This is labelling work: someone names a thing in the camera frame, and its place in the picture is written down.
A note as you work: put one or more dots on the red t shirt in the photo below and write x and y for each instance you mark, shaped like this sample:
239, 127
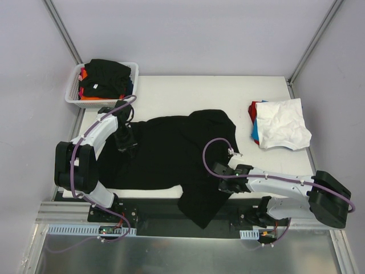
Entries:
252, 111

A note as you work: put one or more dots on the right aluminium frame post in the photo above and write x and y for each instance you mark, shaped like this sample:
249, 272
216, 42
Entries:
326, 21

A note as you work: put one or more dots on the left white cable duct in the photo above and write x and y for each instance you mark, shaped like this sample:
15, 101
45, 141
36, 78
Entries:
90, 230

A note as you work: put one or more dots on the pink t shirt in basket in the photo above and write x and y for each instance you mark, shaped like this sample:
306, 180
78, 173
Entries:
81, 76

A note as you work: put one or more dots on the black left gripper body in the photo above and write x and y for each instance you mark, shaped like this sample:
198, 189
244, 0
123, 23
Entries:
127, 144

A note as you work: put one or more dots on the aluminium frame post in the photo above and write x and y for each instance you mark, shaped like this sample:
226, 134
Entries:
326, 21
63, 32

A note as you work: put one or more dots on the aluminium front rail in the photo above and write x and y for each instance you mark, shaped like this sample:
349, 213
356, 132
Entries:
80, 213

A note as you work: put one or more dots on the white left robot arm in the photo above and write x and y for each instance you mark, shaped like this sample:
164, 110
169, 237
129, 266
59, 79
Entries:
76, 161

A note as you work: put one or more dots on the white t shirt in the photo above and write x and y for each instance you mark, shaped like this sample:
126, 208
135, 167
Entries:
281, 124

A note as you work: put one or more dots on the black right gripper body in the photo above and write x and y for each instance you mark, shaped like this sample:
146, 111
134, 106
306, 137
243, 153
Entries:
226, 185

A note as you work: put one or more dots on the left aluminium frame post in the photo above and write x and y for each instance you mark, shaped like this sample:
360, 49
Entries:
63, 32

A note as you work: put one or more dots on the black t shirt in basket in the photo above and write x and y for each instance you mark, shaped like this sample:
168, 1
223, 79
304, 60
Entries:
108, 66

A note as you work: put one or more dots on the white plastic laundry basket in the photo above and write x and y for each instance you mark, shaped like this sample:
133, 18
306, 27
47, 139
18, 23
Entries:
73, 90

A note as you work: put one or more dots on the orange t shirt in basket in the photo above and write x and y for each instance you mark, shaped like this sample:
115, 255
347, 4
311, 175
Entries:
101, 85

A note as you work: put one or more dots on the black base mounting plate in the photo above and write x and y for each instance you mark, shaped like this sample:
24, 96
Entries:
200, 214

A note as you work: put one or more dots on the white cable duct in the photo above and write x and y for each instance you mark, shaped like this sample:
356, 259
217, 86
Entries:
90, 230
249, 234

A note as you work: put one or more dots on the right white cable duct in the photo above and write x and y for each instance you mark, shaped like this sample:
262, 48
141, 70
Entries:
249, 234

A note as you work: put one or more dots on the black t shirt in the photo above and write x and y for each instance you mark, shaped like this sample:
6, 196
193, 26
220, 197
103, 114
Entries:
108, 66
174, 151

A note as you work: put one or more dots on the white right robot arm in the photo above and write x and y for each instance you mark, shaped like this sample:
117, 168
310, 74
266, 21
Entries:
319, 197

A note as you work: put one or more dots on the dark blue t shirt in basket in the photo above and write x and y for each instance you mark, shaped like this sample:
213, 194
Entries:
129, 87

